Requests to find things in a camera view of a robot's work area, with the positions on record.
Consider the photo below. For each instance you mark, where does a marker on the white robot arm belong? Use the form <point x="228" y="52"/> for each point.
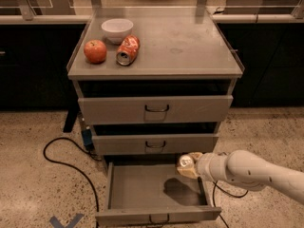
<point x="243" y="169"/>

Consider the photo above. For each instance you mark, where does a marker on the grey bottom drawer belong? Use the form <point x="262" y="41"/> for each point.
<point x="153" y="194"/>

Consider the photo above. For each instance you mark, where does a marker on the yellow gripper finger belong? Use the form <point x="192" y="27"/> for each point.
<point x="188" y="172"/>
<point x="195" y="155"/>

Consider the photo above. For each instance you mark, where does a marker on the grey drawer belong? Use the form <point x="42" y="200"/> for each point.
<point x="153" y="194"/>
<point x="154" y="144"/>
<point x="152" y="110"/>

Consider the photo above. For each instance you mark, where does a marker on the red apple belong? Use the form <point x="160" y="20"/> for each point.
<point x="95" y="51"/>

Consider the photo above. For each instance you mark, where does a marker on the grey drawer cabinet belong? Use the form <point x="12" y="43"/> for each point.
<point x="182" y="53"/>

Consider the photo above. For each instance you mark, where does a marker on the white bowl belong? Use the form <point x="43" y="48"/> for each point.
<point x="115" y="30"/>

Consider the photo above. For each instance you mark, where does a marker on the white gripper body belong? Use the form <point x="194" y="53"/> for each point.
<point x="206" y="165"/>

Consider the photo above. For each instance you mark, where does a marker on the blue power adapter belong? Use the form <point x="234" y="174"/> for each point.
<point x="87" y="140"/>

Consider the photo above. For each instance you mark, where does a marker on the grey top drawer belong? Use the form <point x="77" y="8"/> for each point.
<point x="152" y="110"/>

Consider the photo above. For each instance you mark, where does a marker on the red soda can lying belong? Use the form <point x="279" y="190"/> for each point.
<point x="128" y="50"/>

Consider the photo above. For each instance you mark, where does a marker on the orange brown soda can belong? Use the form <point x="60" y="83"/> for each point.
<point x="185" y="161"/>

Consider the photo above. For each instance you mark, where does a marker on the grey middle drawer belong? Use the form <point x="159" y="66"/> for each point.
<point x="154" y="144"/>

